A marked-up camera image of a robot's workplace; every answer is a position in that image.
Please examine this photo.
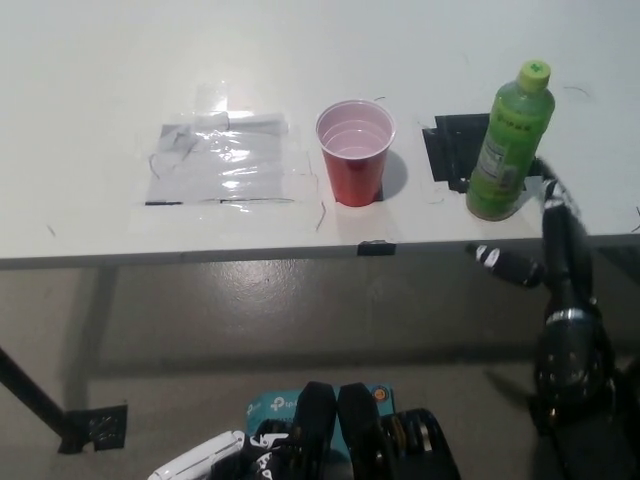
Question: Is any black floor tape patch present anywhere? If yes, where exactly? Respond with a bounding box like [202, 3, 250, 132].
[57, 403, 129, 455]

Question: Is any short black tape strip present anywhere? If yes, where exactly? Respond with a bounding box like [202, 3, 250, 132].
[357, 239, 397, 258]

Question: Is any red plastic cup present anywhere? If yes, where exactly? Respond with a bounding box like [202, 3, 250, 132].
[314, 99, 398, 208]

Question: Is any green tea plastic bottle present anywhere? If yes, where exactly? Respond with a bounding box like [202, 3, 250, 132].
[464, 59, 556, 222]

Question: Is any black and teal robot torso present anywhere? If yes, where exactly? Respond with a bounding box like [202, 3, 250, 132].
[244, 380, 461, 480]

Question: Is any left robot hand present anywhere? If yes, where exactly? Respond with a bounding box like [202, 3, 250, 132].
[148, 422, 301, 480]

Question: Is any taped clear plastic sheet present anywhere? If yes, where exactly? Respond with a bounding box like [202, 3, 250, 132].
[143, 112, 291, 207]

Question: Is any black table leg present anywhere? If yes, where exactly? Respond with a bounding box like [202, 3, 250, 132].
[0, 344, 69, 446]

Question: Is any black tape square marker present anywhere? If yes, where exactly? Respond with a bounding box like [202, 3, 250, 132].
[421, 113, 549, 194]

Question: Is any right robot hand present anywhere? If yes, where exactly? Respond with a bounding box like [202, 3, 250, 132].
[464, 157, 617, 419]

